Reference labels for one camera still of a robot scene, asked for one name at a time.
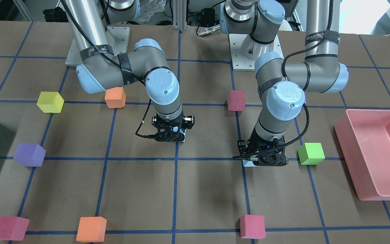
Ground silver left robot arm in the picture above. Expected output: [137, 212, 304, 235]
[220, 0, 349, 167]

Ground green foam block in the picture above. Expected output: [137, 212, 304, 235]
[297, 143, 326, 165]

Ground light blue foam block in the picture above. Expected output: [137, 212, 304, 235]
[242, 160, 258, 168]
[176, 128, 186, 142]

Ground dark pink foam block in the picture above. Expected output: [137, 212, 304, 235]
[0, 216, 30, 241]

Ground yellow foam block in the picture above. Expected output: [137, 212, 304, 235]
[37, 91, 64, 113]

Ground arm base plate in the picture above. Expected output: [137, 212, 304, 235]
[229, 34, 283, 72]

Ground orange foam block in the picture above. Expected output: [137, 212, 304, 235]
[76, 217, 107, 243]
[104, 87, 126, 108]

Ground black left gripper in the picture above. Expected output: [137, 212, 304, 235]
[237, 135, 288, 166]

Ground purple foam block far side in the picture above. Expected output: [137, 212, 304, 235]
[13, 143, 46, 167]

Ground pink plastic bin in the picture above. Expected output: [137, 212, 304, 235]
[334, 109, 390, 201]

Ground pink foam block near base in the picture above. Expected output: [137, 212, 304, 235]
[226, 90, 246, 111]

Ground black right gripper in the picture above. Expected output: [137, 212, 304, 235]
[152, 115, 195, 142]

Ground orange foam block front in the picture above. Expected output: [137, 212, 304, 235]
[76, 217, 107, 243]

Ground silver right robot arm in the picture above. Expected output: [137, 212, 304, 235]
[61, 0, 195, 142]

